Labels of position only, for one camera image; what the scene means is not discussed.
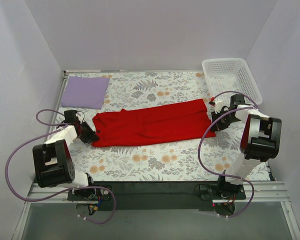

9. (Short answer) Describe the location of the red t shirt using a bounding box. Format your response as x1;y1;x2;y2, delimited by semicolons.
91;99;216;148

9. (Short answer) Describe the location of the white plastic basket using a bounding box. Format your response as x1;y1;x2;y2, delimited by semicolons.
202;57;263;105

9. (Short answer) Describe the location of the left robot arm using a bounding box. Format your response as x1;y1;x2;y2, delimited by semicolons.
32;109;100;200

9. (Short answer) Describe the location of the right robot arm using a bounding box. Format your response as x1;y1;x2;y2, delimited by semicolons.
209;93;282;199

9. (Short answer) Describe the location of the floral table cloth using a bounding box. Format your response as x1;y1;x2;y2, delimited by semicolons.
69;71;244;181

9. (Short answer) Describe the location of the folded purple t shirt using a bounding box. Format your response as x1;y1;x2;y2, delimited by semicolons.
60;76;110;110

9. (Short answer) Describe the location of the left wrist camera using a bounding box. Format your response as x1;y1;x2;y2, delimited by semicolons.
75;111;85;123

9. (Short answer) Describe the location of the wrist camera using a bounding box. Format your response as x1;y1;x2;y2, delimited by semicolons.
75;111;85;123
208;98;224;114

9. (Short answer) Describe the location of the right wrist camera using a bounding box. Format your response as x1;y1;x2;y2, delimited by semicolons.
208;98;224;114

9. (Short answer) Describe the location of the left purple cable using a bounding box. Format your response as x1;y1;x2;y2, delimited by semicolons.
4;109;117;225

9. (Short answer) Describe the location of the aluminium frame rail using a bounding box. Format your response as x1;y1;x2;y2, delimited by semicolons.
27;181;291;204

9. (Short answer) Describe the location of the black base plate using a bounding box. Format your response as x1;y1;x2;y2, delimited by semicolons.
67;181;246;212

